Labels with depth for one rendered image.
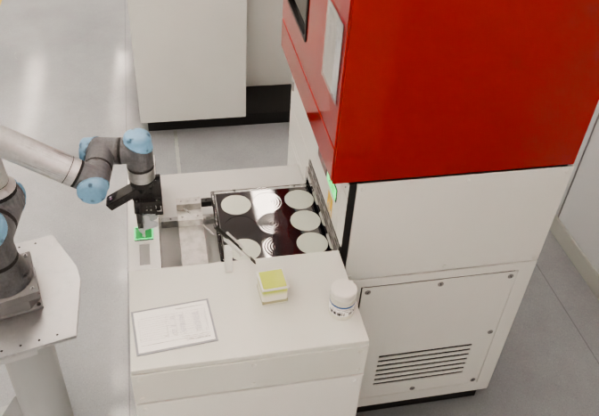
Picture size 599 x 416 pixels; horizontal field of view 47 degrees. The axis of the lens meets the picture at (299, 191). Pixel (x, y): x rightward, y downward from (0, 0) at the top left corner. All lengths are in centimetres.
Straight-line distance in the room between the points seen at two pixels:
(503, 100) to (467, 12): 30
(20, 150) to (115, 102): 277
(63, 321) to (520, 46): 147
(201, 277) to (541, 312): 191
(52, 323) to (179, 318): 42
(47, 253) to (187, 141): 196
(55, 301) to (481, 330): 147
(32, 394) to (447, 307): 141
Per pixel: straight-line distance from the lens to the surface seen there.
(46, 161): 182
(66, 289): 223
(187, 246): 221
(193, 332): 187
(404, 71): 176
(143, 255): 209
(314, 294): 196
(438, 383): 283
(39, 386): 248
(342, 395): 206
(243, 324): 188
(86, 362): 308
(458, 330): 259
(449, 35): 175
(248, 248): 217
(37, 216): 377
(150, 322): 190
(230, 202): 233
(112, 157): 192
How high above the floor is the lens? 243
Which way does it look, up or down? 40 degrees down
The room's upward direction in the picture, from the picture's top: 4 degrees clockwise
